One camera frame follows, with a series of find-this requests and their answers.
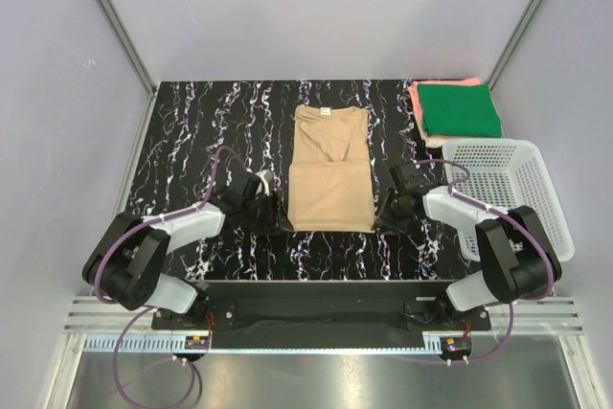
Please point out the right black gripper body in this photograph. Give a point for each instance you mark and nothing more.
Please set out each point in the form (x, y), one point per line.
(393, 214)

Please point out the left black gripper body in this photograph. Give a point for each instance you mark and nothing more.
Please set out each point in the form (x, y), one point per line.
(263, 214)

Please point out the beige t shirt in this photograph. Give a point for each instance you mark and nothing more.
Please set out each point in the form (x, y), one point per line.
(330, 185)

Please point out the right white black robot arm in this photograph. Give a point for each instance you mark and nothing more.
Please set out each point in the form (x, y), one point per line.
(517, 259)

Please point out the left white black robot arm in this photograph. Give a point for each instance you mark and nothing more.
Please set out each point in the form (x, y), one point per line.
(126, 266)

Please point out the cream folded t shirt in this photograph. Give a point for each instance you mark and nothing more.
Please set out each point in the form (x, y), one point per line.
(436, 141)

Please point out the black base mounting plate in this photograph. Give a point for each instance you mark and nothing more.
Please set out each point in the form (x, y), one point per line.
(384, 311)

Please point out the green folded t shirt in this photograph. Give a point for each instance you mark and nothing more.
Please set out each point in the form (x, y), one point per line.
(459, 111)

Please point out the white plastic mesh basket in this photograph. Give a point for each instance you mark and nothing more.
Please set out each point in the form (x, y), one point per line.
(509, 173)

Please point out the pink folded t shirt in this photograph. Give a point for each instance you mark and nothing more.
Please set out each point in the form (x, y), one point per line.
(415, 98)

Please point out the left small circuit board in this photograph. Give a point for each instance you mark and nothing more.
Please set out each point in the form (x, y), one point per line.
(198, 342)

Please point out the small circuit board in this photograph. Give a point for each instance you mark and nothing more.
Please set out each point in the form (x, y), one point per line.
(457, 344)
(198, 342)

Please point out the right small circuit board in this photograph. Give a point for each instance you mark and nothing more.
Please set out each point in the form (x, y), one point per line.
(457, 344)

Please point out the aluminium rail profile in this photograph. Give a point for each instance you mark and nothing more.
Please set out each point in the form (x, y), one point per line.
(88, 315)

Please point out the grey slotted cable duct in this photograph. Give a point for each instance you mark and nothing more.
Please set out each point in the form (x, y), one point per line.
(410, 344)

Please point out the left aluminium frame post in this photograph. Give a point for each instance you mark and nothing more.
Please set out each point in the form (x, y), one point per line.
(117, 27)

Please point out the aluminium frame post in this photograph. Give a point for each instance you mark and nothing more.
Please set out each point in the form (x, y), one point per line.
(117, 27)
(522, 26)

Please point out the right aluminium frame post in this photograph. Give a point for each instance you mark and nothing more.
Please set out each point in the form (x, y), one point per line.
(522, 26)

